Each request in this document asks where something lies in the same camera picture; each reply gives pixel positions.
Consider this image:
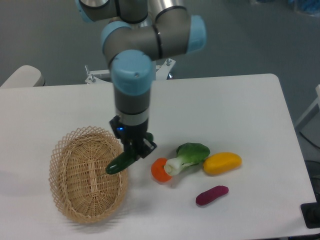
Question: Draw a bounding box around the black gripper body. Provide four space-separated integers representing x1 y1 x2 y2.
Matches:
109 115 149 147

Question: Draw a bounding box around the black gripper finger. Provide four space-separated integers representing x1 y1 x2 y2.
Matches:
136 138 157 159
123 143 138 163

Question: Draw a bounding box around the dark green cucumber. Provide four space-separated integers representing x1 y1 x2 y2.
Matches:
102 132 154 175

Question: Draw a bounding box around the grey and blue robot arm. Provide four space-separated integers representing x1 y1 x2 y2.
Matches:
75 0 207 163

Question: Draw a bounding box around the woven wicker basket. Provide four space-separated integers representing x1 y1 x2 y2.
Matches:
48 126 128 224

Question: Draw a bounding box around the orange carrot slice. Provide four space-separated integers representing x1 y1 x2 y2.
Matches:
150 157 172 183

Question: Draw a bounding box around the green bok choy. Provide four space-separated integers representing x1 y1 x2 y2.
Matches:
163 142 211 176

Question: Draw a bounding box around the yellow mango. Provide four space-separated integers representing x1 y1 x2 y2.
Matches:
203 152 242 175

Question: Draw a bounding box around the purple sweet potato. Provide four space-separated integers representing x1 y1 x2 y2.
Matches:
195 185 229 206

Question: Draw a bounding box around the white chair armrest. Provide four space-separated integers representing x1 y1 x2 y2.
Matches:
0 65 46 89

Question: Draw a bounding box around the black device at table edge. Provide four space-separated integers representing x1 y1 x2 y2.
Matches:
300 202 320 229

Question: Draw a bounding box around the white furniture frame right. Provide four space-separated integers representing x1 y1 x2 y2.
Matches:
294 85 320 132

